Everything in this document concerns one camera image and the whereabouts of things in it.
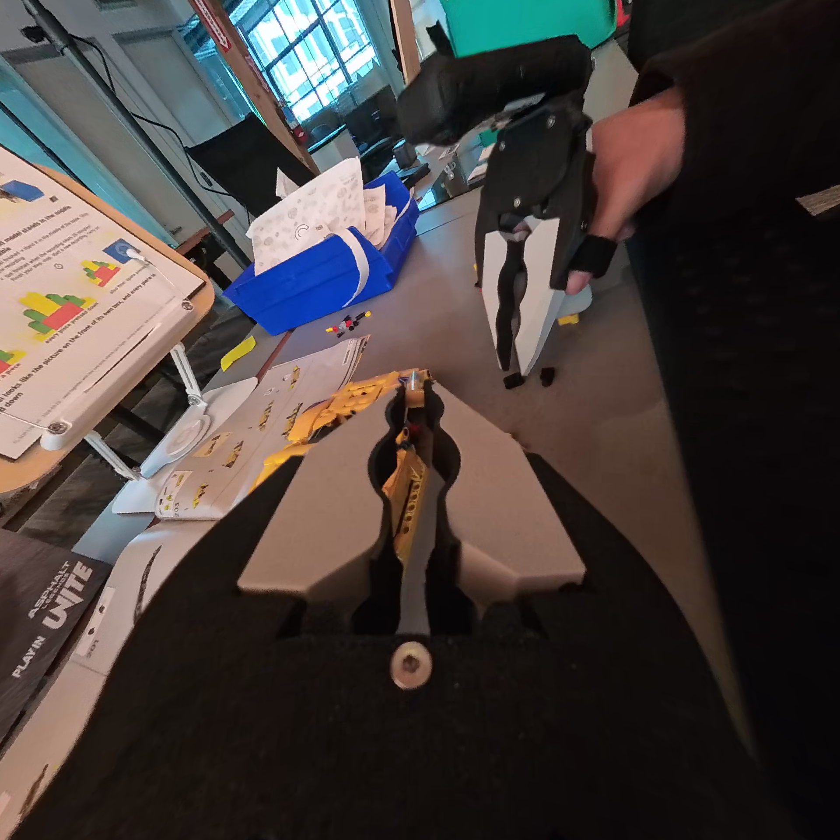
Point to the patterned white paper bag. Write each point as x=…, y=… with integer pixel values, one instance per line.
x=308, y=210

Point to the dark toy car box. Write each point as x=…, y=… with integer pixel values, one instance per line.
x=39, y=590

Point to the blue plastic bin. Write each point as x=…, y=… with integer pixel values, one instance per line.
x=315, y=282

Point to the teal plastic bin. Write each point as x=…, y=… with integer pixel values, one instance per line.
x=525, y=19

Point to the grey desk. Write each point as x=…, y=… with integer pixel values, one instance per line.
x=590, y=426

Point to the person's right hand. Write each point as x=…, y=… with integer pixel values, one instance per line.
x=636, y=157

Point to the white folding stand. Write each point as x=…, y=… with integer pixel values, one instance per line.
x=170, y=453

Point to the red fire extinguisher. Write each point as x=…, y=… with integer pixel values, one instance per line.
x=300, y=133

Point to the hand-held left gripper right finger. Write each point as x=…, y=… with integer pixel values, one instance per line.
x=512, y=518

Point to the person's right forearm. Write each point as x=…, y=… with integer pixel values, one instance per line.
x=741, y=98

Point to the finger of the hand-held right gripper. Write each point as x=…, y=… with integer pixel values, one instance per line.
x=492, y=275
x=541, y=295

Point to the cluster of tiny pin pieces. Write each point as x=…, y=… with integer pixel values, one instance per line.
x=348, y=321

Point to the black metal pole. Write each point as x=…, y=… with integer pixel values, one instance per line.
x=131, y=131

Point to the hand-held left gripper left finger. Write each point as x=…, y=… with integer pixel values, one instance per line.
x=308, y=518

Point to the wooden instruction board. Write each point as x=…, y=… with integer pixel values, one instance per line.
x=79, y=295

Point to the yellow brick toy car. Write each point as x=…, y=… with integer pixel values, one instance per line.
x=354, y=394

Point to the open instruction booklet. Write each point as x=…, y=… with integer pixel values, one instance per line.
x=249, y=420

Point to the yellow and black loose bricks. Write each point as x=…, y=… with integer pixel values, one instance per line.
x=513, y=380

